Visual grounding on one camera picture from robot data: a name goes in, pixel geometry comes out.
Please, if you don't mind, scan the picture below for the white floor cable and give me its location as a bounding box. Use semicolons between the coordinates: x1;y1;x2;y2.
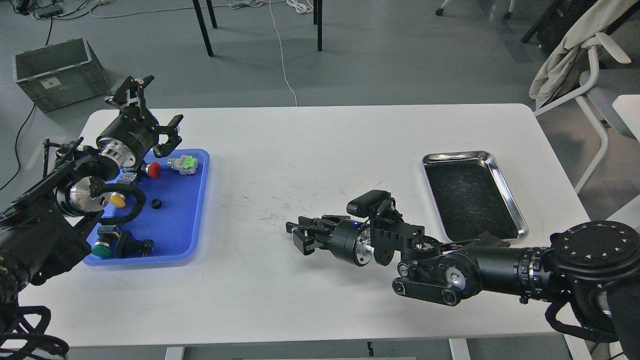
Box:
267;0;299;108

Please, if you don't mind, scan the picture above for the green and grey switch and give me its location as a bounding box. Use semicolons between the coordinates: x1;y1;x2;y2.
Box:
167;155;199;176

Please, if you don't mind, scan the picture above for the red push button switch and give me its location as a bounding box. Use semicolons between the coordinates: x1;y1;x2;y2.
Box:
119;161;162;182

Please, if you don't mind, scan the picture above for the yellow push button switch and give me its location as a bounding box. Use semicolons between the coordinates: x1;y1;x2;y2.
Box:
109;191;127;208

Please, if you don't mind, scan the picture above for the beige cloth on chair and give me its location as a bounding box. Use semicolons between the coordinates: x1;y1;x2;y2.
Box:
528;0;638;110

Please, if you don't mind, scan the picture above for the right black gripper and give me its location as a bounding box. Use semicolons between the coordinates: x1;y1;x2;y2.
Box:
285;215;374;267

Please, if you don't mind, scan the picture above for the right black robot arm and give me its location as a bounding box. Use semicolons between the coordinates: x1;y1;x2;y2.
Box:
285;189;640;360

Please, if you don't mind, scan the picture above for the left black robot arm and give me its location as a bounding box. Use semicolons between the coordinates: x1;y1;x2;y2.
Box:
0;75;183;360

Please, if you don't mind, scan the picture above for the steel tray with black mat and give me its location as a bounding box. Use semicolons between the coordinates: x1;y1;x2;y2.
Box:
422;150;530;242

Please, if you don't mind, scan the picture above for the white office chair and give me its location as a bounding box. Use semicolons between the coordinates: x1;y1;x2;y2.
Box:
534;32;640;194

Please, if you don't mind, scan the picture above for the small black gear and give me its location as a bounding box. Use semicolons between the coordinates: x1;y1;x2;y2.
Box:
150;198;163;210

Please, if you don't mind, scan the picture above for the green push button switch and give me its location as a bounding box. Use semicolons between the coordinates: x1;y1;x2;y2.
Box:
91;224;123;259

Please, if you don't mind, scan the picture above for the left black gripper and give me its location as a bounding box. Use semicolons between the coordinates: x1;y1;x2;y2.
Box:
96;75;184;167

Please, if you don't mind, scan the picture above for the grey plastic crate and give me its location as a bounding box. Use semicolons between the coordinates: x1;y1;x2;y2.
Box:
13;38;112;113

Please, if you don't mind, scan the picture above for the blue plastic tray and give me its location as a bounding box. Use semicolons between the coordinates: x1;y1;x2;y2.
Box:
83;148;210;267

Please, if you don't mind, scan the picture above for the black table leg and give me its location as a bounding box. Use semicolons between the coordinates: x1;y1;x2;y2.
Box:
312;0;323;52
192;0;214;58

